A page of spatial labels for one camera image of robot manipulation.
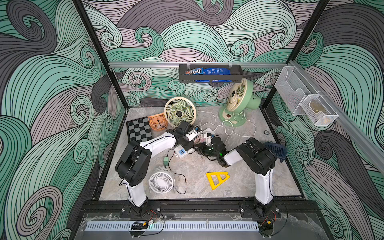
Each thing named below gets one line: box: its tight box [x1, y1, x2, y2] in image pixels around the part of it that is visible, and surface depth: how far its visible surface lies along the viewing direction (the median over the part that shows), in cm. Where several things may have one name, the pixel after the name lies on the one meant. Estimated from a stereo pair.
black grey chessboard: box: [126, 116, 153, 143], surface depth 106 cm
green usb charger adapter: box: [163, 156, 170, 166], surface depth 89 cm
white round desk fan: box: [149, 165, 176, 194], surface depth 76 cm
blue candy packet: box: [185, 67, 232, 75], surface depth 94 cm
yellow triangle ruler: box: [206, 171, 230, 191], surface depth 85 cm
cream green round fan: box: [164, 96, 197, 128], surface depth 100 cm
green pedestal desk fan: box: [218, 78, 261, 128], surface depth 95 cm
